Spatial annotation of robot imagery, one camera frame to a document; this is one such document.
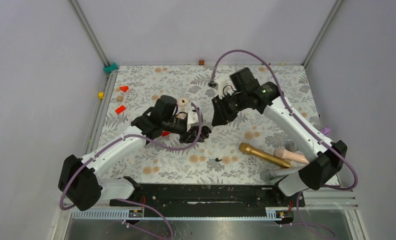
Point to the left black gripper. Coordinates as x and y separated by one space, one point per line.
189 137

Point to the grey microphone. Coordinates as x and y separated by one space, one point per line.
269 175

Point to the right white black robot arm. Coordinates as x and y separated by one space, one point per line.
326 158

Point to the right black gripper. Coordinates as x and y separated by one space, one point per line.
222 116

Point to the pink earbud charging case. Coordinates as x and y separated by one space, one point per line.
182 102

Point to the gold microphone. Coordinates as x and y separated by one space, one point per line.
248 149

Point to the red flat block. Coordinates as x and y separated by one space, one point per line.
120 109

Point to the teal block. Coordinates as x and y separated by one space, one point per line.
110 68

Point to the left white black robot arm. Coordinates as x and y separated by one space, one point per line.
81 179

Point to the yellow cube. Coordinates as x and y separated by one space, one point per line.
101 95

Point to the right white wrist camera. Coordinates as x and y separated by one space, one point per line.
222 87

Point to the pink microphone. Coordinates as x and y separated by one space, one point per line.
288 155

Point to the black earbud case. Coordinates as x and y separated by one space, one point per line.
204 133

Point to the floral table mat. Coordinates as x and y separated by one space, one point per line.
196 165

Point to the red box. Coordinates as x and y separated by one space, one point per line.
165 133

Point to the red triangular block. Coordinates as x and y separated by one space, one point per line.
124 88

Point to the purple glitter microphone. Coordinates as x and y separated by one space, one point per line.
292 147

